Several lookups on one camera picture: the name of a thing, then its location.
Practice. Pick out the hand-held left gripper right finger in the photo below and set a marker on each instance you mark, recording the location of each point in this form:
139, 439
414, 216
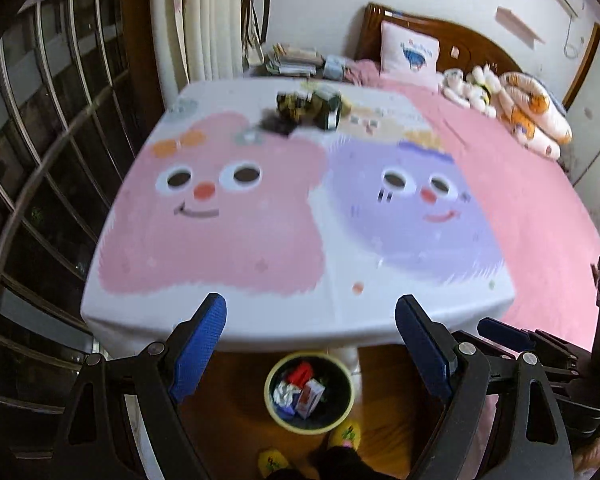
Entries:
422, 345

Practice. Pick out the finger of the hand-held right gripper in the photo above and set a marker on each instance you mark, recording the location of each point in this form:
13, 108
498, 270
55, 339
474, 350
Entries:
502, 334

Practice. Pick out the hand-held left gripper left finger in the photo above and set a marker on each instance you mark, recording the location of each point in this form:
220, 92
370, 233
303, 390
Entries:
200, 345

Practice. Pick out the silver foil wrapper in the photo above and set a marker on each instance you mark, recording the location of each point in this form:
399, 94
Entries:
285, 394

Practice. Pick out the round dark trash bin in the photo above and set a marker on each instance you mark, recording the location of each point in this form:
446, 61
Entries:
342, 405

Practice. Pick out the red wrapper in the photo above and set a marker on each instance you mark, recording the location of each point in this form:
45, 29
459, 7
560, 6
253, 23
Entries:
300, 372

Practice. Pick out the long pink patterned box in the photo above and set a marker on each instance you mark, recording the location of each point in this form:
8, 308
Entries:
310, 397

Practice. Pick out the white table leg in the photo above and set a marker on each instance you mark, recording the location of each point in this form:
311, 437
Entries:
352, 372

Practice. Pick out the small brown trinket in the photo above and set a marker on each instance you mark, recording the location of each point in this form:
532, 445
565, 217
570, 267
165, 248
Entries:
594, 270

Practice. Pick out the cartoon face printed tablecloth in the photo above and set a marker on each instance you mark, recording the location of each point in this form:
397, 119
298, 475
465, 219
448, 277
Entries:
230, 240

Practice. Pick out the yellow right slipper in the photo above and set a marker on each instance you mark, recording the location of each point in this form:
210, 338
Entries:
345, 435

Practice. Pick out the yellow slipper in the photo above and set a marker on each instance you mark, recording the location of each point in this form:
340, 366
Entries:
345, 435
272, 460

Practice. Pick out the yellow left slipper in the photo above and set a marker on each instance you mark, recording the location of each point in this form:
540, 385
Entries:
272, 460

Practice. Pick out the pink bed sheet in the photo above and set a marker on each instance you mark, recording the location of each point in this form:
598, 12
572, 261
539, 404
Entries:
530, 200

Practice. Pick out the person's left leg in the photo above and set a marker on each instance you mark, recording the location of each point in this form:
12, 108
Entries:
287, 475

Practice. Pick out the floral sliding wardrobe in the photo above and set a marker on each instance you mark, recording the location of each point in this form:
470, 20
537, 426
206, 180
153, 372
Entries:
597, 150

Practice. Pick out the bear print rolled quilt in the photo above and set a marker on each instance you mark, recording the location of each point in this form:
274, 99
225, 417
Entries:
535, 110

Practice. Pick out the dark green small box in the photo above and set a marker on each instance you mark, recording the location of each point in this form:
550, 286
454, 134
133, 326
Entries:
325, 107

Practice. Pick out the black gold crumpled wrapper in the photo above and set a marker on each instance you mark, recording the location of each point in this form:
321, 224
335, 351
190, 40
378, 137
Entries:
292, 105

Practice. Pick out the wooden nightstand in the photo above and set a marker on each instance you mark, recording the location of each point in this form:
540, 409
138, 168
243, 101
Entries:
260, 74

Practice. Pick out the pale blue small boxes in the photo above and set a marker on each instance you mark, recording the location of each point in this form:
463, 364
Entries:
336, 67

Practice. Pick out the white pillow blue print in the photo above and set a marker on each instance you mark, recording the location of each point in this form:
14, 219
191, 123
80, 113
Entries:
410, 50

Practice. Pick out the brown wooden headboard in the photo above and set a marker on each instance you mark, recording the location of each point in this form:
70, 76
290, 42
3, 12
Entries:
475, 40

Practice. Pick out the stack of books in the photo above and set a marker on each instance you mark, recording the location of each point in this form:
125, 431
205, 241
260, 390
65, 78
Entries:
295, 57

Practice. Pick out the cream curtain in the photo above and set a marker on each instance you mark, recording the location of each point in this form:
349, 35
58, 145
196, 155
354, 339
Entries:
200, 25

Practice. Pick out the hanging grey handbag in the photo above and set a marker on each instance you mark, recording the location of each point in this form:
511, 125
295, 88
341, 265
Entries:
260, 5

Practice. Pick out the pink wall shelf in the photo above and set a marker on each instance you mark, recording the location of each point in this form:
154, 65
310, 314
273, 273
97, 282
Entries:
520, 22

